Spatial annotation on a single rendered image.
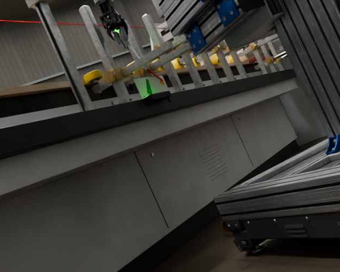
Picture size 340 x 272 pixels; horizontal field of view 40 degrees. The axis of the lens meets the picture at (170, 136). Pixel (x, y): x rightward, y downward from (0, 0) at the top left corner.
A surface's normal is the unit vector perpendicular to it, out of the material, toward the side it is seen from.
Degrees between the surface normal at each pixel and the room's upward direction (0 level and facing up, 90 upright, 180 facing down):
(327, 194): 90
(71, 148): 90
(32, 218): 90
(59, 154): 90
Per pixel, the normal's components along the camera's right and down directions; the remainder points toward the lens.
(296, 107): -0.47, 0.18
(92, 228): 0.78, -0.37
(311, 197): -0.84, 0.36
